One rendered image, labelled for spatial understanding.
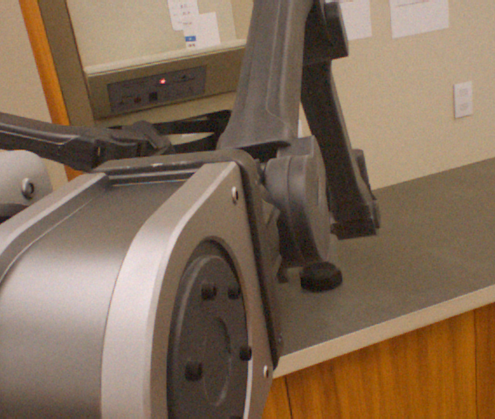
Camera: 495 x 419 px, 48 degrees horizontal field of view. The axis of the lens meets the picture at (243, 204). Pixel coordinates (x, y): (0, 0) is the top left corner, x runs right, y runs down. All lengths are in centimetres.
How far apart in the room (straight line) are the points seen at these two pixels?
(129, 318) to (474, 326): 123
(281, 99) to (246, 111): 3
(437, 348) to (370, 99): 87
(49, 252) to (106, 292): 4
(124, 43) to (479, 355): 103
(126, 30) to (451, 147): 128
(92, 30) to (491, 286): 97
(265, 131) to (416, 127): 157
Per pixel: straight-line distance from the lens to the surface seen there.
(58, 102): 109
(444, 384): 140
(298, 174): 37
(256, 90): 48
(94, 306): 19
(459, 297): 126
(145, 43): 118
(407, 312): 121
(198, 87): 116
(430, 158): 204
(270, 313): 29
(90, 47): 117
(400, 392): 134
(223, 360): 23
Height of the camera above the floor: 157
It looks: 19 degrees down
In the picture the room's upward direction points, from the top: 10 degrees counter-clockwise
